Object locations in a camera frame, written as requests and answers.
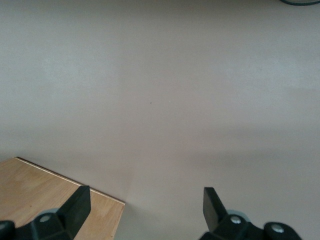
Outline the dark green cable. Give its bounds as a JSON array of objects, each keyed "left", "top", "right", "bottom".
[{"left": 278, "top": 0, "right": 320, "bottom": 6}]

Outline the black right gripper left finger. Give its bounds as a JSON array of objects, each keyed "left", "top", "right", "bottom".
[{"left": 0, "top": 185, "right": 92, "bottom": 240}]

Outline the brown table cover sheet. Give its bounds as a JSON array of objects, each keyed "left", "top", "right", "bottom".
[{"left": 0, "top": 0, "right": 320, "bottom": 240}]

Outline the wooden drawer cabinet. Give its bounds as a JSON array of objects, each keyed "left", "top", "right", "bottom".
[{"left": 0, "top": 156, "right": 126, "bottom": 240}]

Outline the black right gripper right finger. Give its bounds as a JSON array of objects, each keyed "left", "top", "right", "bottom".
[{"left": 198, "top": 186, "right": 304, "bottom": 240}]

